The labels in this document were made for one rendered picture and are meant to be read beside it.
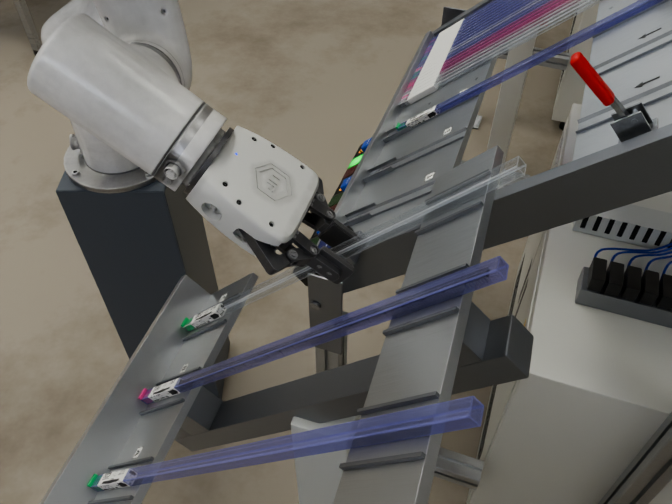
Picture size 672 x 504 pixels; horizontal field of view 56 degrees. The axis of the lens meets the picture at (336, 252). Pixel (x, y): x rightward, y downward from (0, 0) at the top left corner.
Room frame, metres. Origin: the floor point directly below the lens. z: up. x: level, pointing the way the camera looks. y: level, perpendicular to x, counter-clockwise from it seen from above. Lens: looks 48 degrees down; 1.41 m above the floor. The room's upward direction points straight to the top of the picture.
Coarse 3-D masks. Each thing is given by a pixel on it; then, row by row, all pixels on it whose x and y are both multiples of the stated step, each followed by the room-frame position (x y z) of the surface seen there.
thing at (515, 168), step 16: (512, 160) 0.39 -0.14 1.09; (480, 176) 0.39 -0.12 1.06; (496, 176) 0.38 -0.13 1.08; (512, 176) 0.38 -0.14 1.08; (448, 192) 0.40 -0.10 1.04; (464, 192) 0.39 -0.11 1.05; (480, 192) 0.38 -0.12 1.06; (416, 208) 0.41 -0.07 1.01; (432, 208) 0.39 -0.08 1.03; (448, 208) 0.39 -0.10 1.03; (384, 224) 0.42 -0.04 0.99; (400, 224) 0.40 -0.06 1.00; (416, 224) 0.40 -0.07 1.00; (352, 240) 0.42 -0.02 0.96; (368, 240) 0.41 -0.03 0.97; (384, 240) 0.41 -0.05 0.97; (288, 272) 0.44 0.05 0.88; (304, 272) 0.43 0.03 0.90; (256, 288) 0.46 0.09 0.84; (272, 288) 0.44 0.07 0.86; (224, 304) 0.47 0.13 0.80; (240, 304) 0.46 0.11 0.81
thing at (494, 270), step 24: (480, 264) 0.29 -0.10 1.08; (504, 264) 0.28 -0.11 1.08; (432, 288) 0.29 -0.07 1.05; (456, 288) 0.28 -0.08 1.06; (480, 288) 0.27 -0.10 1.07; (360, 312) 0.31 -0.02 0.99; (384, 312) 0.29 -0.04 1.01; (408, 312) 0.29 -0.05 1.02; (288, 336) 0.33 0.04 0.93; (312, 336) 0.31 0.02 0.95; (336, 336) 0.30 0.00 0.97; (240, 360) 0.34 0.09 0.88; (264, 360) 0.33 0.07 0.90; (192, 384) 0.35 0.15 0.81
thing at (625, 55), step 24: (624, 0) 0.84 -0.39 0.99; (624, 24) 0.77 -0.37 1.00; (648, 24) 0.73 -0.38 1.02; (600, 48) 0.74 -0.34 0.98; (624, 48) 0.71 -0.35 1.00; (648, 48) 0.67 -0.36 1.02; (600, 72) 0.68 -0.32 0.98; (624, 72) 0.65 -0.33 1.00; (648, 72) 0.62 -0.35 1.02; (624, 96) 0.60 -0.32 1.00; (648, 96) 0.57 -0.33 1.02; (600, 120) 0.58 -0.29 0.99; (576, 144) 0.56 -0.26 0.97; (600, 144) 0.53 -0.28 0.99
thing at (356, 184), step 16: (416, 64) 1.11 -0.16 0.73; (400, 96) 1.00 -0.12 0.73; (400, 112) 0.97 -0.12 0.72; (384, 128) 0.90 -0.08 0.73; (384, 144) 0.87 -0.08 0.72; (368, 160) 0.82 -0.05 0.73; (352, 176) 0.78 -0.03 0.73; (368, 176) 0.79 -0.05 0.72; (352, 192) 0.74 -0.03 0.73; (336, 208) 0.70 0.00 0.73; (352, 208) 0.71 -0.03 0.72; (320, 240) 0.63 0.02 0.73
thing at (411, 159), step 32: (448, 96) 0.90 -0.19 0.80; (480, 96) 0.83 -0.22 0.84; (416, 128) 0.85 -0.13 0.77; (448, 128) 0.78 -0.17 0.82; (384, 160) 0.81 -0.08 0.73; (416, 160) 0.74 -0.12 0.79; (448, 160) 0.69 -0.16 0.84; (384, 192) 0.70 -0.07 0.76; (416, 192) 0.65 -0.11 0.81; (352, 224) 0.66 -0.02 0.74
